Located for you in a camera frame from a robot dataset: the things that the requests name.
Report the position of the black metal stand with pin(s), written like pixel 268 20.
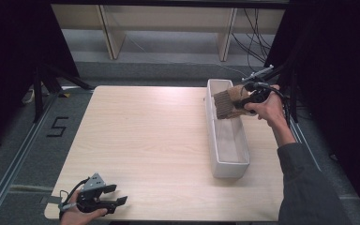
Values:
pixel 38 93
pixel 293 87

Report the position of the metal floor rail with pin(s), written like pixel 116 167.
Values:
pixel 15 162
pixel 306 143

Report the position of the grey tape piece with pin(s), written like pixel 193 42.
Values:
pixel 50 200

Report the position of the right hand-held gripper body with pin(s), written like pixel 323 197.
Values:
pixel 261 93

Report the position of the dark curtain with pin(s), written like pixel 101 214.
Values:
pixel 9 62
pixel 340 78

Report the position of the person's right hand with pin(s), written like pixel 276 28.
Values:
pixel 273 109

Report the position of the beige wooden shelf unit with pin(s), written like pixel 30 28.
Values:
pixel 168 18

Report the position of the yellow tape piece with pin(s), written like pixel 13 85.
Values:
pixel 64 94

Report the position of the brown sock plain cuff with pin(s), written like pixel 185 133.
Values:
pixel 223 104

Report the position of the brown sock labelled cuff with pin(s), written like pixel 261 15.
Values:
pixel 236 92

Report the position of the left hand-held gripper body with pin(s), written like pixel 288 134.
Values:
pixel 94 184

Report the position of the long white storage box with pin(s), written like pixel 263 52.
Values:
pixel 228 143

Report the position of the person's left hand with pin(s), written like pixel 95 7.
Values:
pixel 73 215

